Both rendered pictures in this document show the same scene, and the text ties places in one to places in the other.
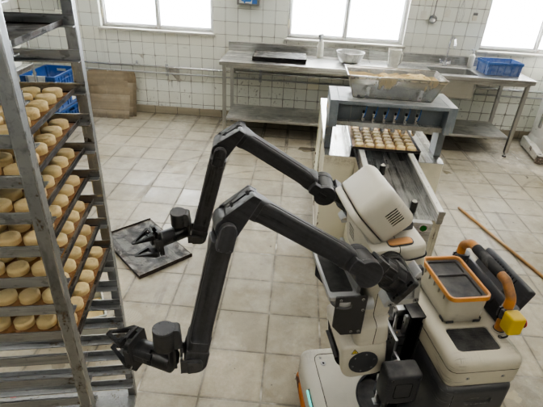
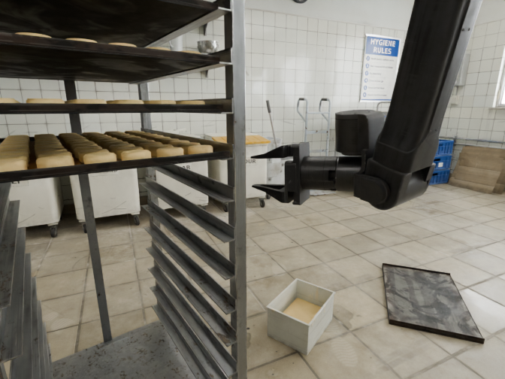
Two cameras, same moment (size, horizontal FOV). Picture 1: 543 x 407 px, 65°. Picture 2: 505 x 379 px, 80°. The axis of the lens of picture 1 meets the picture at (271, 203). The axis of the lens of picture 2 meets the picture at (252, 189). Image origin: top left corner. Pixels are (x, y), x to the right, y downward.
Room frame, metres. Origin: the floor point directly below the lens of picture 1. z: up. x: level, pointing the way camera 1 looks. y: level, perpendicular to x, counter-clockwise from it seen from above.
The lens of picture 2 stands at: (0.97, -0.01, 1.05)
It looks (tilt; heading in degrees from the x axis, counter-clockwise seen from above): 15 degrees down; 63
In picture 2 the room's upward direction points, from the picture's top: straight up
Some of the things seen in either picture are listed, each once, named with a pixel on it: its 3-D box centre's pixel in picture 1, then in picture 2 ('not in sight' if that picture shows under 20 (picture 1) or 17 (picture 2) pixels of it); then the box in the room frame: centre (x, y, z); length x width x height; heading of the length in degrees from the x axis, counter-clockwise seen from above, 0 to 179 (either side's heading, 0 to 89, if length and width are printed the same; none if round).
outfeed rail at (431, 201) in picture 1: (401, 140); not in sight; (2.67, -0.82, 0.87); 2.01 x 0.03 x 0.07; 177
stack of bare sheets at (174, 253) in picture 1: (145, 245); (423, 295); (2.52, 0.89, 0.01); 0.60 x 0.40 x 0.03; 44
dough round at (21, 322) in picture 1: (24, 321); (11, 158); (0.83, 0.65, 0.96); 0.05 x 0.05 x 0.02
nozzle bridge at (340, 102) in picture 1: (385, 123); not in sight; (2.57, -0.67, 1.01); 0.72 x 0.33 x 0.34; 87
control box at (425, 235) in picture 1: (402, 232); not in sight; (1.70, -0.62, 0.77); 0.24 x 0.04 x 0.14; 87
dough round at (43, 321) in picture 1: (46, 320); (8, 162); (0.84, 0.59, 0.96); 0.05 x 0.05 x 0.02
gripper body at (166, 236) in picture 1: (164, 237); (315, 173); (1.29, 0.39, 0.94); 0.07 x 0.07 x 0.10; 39
